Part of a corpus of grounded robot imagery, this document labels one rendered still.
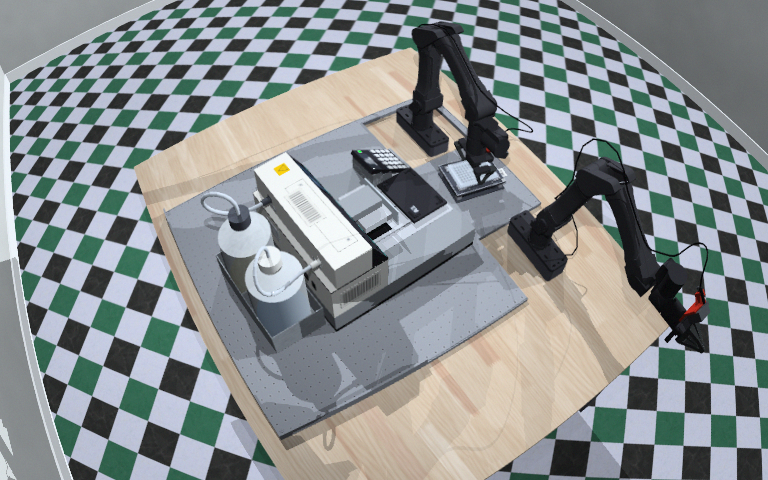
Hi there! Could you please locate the grey flexible hose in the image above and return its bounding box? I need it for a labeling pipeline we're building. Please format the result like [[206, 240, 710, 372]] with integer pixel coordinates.
[[253, 246, 312, 297]]

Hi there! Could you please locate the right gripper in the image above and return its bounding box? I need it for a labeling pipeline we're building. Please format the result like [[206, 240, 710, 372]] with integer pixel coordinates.
[[454, 133, 497, 185]]

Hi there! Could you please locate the white multi-well plate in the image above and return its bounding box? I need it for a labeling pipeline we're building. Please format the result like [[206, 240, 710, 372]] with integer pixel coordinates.
[[447, 160, 498, 189]]

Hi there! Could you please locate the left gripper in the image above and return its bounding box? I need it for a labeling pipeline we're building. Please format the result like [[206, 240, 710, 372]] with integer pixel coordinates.
[[660, 289, 706, 354]]

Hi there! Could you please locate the dark grey rectangular frame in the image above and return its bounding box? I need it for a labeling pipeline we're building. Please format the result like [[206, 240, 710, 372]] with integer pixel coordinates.
[[438, 159, 506, 203]]

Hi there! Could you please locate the white flexible hose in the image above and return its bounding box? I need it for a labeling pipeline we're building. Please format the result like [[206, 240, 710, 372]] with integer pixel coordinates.
[[201, 192, 263, 216]]

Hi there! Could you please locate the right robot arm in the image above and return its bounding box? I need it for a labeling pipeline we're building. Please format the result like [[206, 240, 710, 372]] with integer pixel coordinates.
[[396, 21, 510, 159]]

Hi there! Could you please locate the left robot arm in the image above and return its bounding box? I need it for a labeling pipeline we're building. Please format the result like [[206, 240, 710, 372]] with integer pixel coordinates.
[[510, 157, 687, 313]]

